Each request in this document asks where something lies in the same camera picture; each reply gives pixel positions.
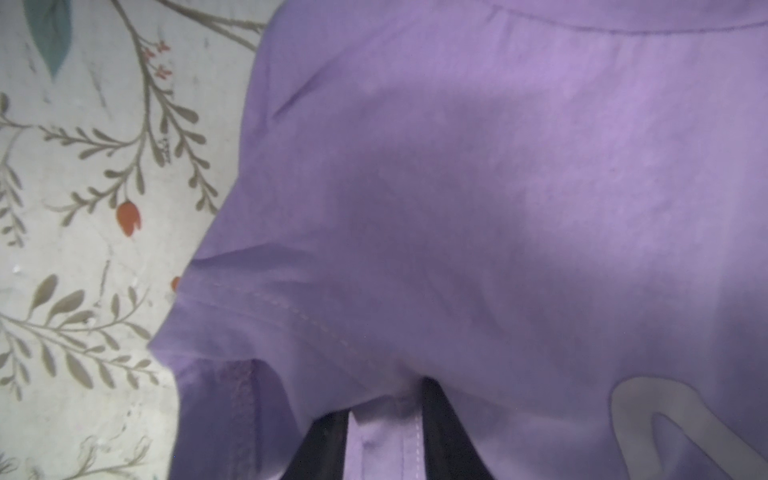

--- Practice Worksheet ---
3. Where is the floral table mat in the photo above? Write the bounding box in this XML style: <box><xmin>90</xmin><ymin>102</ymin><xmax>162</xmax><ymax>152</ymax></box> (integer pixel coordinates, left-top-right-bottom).
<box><xmin>1</xmin><ymin>0</ymin><xmax>277</xmax><ymax>479</ymax></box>

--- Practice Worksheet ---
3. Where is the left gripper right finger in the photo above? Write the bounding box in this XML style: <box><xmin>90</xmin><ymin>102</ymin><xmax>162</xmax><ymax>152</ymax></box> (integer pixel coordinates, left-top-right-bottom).
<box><xmin>421</xmin><ymin>378</ymin><xmax>493</xmax><ymax>480</ymax></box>

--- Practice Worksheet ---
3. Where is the purple t-shirt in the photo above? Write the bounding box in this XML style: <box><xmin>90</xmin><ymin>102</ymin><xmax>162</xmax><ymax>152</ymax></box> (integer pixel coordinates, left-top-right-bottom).
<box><xmin>150</xmin><ymin>1</ymin><xmax>767</xmax><ymax>479</ymax></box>

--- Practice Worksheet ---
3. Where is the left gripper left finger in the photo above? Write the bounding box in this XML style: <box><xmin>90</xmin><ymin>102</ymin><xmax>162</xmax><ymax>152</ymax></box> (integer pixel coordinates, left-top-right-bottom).
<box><xmin>281</xmin><ymin>410</ymin><xmax>349</xmax><ymax>480</ymax></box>

